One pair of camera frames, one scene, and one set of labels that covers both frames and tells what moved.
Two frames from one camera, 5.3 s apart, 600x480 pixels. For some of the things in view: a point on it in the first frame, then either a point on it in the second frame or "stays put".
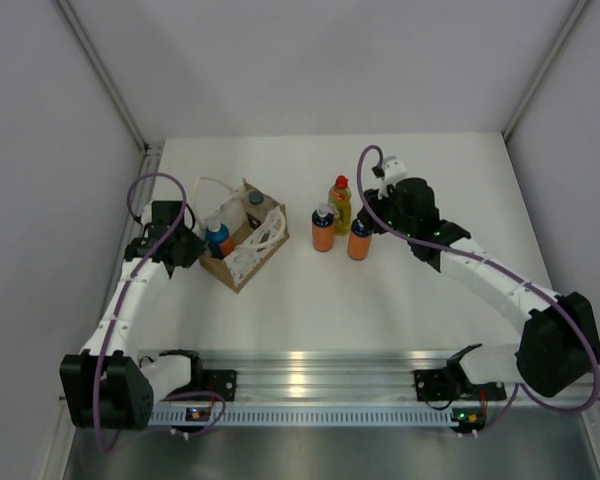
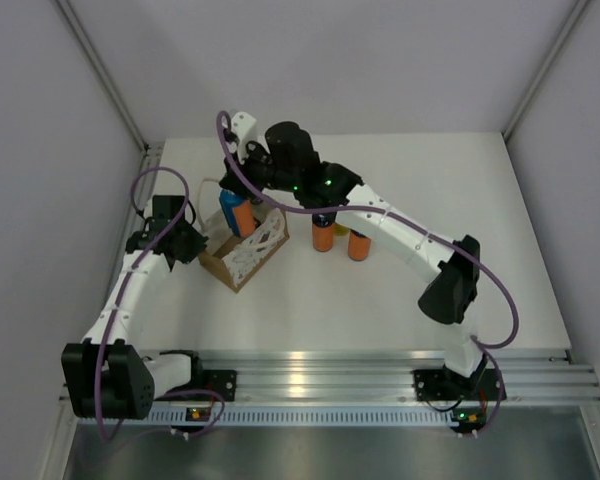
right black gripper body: x=388 y=211 → x=262 y=171
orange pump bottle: x=323 y=228 stays put
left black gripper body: x=192 y=246 stays put
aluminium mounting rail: x=325 y=377 stays put
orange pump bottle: x=359 y=241 stays put
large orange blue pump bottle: x=220 y=243 → x=239 y=212
